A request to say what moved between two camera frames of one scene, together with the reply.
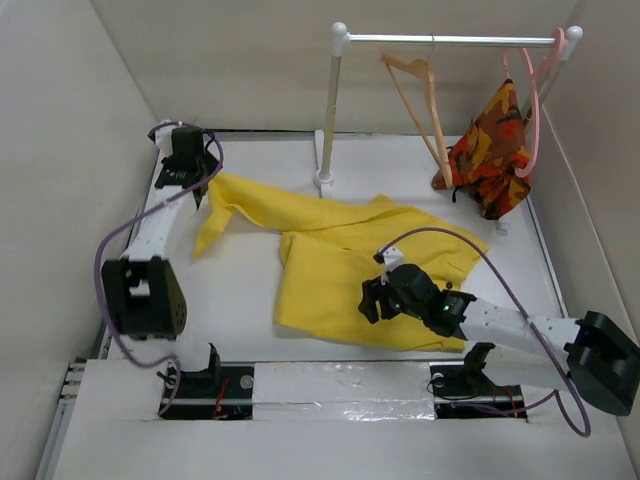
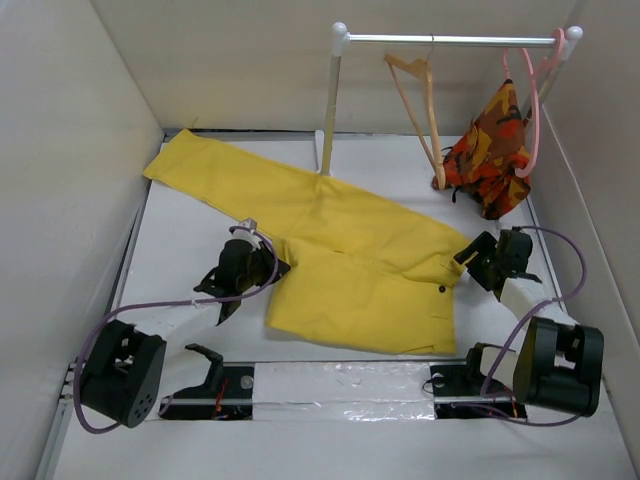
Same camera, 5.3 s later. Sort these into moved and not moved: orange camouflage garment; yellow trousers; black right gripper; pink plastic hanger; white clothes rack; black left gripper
Moved: black left gripper; black right gripper; yellow trousers
Not moved: orange camouflage garment; pink plastic hanger; white clothes rack
